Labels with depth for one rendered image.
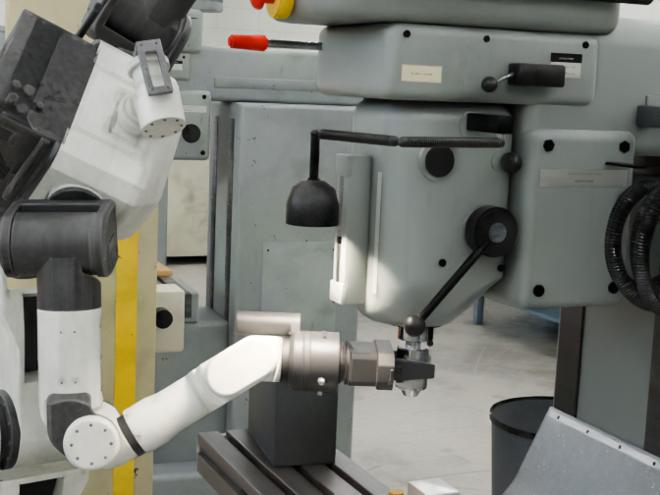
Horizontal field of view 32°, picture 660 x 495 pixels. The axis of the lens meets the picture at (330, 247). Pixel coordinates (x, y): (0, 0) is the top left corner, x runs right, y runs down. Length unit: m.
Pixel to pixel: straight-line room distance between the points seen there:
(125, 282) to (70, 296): 1.69
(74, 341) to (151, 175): 0.28
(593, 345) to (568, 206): 0.37
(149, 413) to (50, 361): 0.16
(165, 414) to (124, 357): 1.70
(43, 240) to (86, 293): 0.09
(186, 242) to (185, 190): 0.46
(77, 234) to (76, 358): 0.18
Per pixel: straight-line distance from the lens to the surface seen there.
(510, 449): 3.62
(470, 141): 1.48
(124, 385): 3.39
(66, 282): 1.63
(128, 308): 3.34
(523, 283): 1.64
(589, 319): 1.96
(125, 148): 1.74
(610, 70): 1.69
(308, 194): 1.52
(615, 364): 1.91
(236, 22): 11.08
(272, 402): 2.13
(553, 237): 1.65
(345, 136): 1.49
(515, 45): 1.59
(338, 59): 1.63
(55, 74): 1.76
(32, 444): 2.09
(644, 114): 1.71
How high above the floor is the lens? 1.65
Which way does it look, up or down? 8 degrees down
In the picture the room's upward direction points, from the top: 2 degrees clockwise
